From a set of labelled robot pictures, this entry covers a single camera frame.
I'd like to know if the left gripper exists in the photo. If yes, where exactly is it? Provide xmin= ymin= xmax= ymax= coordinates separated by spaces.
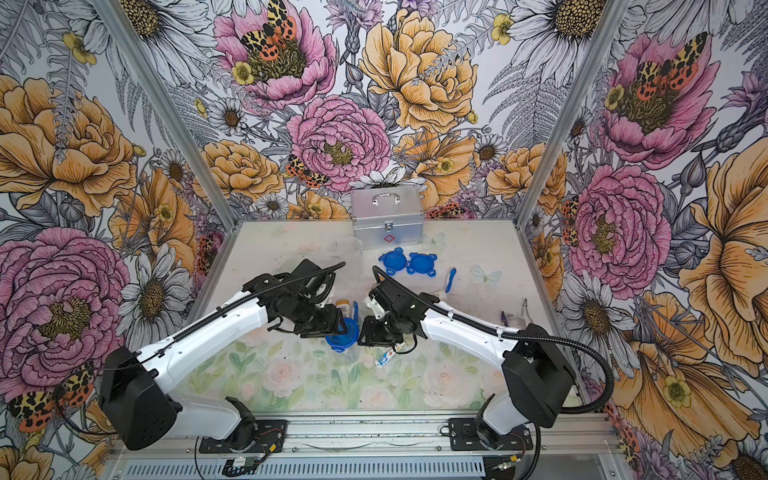
xmin=282 ymin=295 xmax=346 ymax=339

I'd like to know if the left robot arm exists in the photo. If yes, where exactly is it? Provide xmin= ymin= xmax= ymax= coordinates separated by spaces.
xmin=98 ymin=259 xmax=343 ymax=451

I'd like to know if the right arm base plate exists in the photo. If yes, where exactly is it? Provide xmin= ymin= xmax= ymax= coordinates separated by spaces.
xmin=440 ymin=417 xmax=534 ymax=452

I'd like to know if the blue lid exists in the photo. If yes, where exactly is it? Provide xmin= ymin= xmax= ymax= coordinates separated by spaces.
xmin=406 ymin=252 xmax=438 ymax=278
xmin=378 ymin=247 xmax=408 ymax=276
xmin=325 ymin=302 xmax=360 ymax=353

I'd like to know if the blue toothbrush near lid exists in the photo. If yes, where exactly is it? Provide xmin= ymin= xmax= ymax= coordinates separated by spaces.
xmin=444 ymin=267 xmax=457 ymax=294

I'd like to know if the white bottle barcode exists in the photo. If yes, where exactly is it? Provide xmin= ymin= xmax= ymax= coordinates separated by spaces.
xmin=335 ymin=299 xmax=353 ymax=318

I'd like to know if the clear packet right edge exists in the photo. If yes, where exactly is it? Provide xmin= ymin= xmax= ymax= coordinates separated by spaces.
xmin=500 ymin=299 xmax=532 ymax=330

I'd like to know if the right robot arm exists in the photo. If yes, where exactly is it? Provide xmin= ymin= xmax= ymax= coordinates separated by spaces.
xmin=358 ymin=279 xmax=575 ymax=449

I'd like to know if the silver metal first-aid case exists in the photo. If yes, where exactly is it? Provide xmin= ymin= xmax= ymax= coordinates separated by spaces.
xmin=350 ymin=185 xmax=424 ymax=249

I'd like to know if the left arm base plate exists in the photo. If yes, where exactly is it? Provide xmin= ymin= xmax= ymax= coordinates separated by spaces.
xmin=197 ymin=420 xmax=288 ymax=454

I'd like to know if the toothpaste tube front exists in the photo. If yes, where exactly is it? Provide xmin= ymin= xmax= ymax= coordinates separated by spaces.
xmin=375 ymin=349 xmax=397 ymax=368

